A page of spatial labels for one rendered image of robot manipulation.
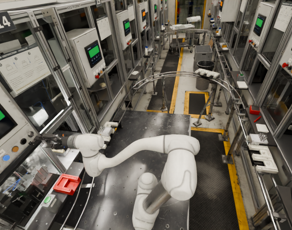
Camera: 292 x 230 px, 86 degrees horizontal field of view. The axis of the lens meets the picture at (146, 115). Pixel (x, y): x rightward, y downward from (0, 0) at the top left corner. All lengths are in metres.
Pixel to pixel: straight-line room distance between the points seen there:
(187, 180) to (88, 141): 0.59
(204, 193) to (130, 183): 1.07
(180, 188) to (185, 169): 0.08
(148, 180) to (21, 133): 0.90
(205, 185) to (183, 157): 1.64
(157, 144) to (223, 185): 1.69
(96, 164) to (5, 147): 0.50
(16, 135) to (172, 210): 1.22
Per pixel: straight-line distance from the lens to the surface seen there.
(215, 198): 2.32
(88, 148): 1.00
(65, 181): 1.49
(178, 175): 0.71
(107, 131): 1.73
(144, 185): 1.28
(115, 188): 1.61
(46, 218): 1.47
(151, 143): 0.86
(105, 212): 1.55
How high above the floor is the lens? 2.09
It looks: 39 degrees down
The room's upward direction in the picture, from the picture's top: 7 degrees counter-clockwise
